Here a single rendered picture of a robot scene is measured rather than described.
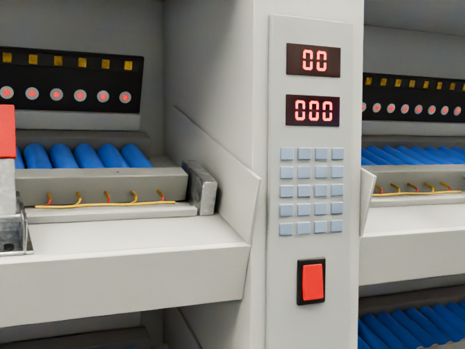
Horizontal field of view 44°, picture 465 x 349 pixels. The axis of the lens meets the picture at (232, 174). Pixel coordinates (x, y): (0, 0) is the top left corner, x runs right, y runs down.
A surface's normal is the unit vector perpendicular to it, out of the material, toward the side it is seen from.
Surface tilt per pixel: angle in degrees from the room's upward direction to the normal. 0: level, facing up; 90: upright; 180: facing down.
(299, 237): 90
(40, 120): 108
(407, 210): 18
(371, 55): 90
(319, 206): 90
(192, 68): 90
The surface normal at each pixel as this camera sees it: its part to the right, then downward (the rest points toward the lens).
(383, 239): 0.40, 0.36
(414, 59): 0.42, 0.05
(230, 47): -0.91, 0.01
